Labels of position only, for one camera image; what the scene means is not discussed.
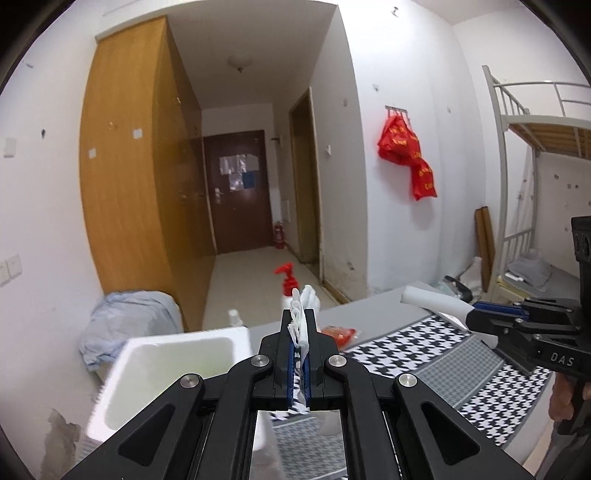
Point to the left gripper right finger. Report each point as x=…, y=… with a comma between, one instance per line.
x=396, y=428

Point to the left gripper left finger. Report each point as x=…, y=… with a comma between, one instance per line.
x=200, y=428

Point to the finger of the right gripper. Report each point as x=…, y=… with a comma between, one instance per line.
x=489, y=326
x=494, y=308

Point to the white plastic bag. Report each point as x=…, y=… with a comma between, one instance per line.
x=296, y=304

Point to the right hand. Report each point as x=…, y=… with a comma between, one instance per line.
x=561, y=406

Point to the houndstooth patterned mat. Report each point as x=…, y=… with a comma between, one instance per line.
x=456, y=365

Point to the white styrofoam box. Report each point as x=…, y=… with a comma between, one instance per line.
x=148, y=366

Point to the red snack packet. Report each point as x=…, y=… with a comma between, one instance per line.
x=343, y=336

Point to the light blue cloth bundle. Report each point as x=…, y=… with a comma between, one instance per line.
x=121, y=316

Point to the white red pump bottle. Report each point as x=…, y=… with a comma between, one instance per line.
x=288, y=284

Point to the metal bunk bed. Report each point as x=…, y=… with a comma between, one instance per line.
x=542, y=152

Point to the red hanging bags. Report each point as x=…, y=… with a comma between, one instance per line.
x=400, y=145

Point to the red fire extinguisher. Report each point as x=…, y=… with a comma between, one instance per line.
x=278, y=235

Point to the wooden wardrobe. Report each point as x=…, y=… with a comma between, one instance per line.
x=142, y=179

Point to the dark brown entrance door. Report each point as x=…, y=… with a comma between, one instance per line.
x=239, y=191

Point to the wooden side door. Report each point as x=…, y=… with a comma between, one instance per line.
x=306, y=183

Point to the ceiling lamp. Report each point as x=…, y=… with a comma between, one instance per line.
x=239, y=62

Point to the wooden planks against wall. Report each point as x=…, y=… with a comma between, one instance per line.
x=485, y=244

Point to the wall switch plate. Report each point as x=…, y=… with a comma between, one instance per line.
x=14, y=266

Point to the wall socket plate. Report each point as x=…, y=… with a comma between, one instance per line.
x=4, y=273

